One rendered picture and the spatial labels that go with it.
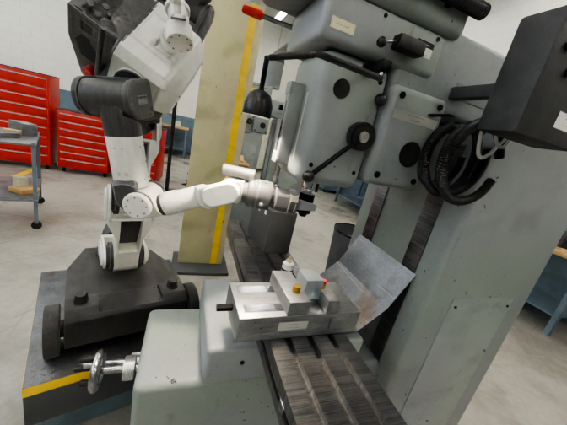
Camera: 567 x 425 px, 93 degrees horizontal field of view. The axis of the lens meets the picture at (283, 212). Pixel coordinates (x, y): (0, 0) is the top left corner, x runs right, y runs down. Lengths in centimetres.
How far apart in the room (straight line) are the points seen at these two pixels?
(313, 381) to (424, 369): 57
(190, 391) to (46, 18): 1015
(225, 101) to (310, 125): 181
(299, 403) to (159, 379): 42
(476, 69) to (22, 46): 1039
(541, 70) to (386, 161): 33
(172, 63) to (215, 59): 158
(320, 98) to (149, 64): 47
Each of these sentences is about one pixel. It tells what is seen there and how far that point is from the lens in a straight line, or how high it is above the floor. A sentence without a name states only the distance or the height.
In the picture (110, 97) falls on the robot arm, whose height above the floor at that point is 141.
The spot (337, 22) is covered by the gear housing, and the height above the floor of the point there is 167.
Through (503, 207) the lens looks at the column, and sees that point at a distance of 100.
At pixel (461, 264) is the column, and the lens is 97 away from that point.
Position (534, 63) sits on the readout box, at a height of 163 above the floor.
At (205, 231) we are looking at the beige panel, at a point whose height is 38.
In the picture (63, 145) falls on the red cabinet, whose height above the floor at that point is 45.
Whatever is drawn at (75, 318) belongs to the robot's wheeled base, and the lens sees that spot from 136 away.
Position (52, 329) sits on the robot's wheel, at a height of 56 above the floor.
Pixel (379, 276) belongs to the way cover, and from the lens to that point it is 105.
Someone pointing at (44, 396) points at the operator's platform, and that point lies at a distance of 147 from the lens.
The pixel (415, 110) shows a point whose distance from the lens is 83.
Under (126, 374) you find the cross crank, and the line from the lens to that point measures 106.
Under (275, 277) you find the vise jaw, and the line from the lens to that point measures 78.
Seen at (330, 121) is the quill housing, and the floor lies 147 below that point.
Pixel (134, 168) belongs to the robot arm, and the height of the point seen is 124.
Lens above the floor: 142
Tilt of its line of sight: 16 degrees down
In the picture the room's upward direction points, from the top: 13 degrees clockwise
